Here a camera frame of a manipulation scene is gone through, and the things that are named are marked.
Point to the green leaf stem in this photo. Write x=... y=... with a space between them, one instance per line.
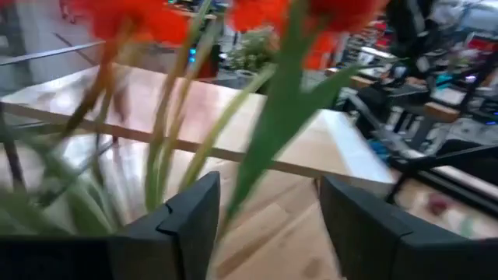
x=272 y=128

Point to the red artificial flower bunch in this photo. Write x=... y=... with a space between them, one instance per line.
x=128 y=19

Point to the potted green plant white blossoms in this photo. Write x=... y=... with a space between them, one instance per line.
x=253 y=54

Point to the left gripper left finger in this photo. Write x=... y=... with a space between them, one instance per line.
x=183 y=233

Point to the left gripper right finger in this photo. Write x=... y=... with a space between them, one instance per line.
x=389 y=249

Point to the wooden shelf black metal frame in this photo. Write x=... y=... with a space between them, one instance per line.
x=210 y=101

